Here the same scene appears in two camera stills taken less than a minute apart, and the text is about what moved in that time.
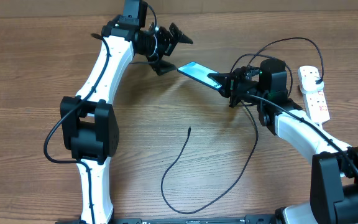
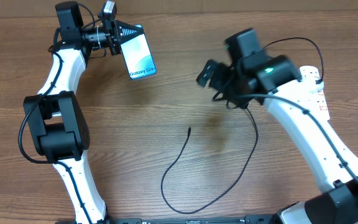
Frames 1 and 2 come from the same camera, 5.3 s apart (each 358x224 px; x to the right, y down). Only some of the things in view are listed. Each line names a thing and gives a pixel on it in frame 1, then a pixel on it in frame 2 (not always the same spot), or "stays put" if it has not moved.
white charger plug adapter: (310, 84) stays put
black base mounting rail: (250, 219) stays put
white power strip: (315, 101) stays put
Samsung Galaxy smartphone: (199, 73) -> (138, 57)
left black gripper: (167, 44) -> (119, 28)
